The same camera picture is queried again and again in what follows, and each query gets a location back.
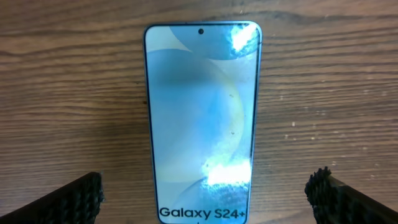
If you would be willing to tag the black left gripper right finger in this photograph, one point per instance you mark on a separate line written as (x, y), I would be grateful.
(334, 202)

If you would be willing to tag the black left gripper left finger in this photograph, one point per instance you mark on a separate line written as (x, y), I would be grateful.
(77, 202)

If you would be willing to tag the blue Galaxy smartphone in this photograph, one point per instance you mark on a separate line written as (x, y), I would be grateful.
(202, 83)

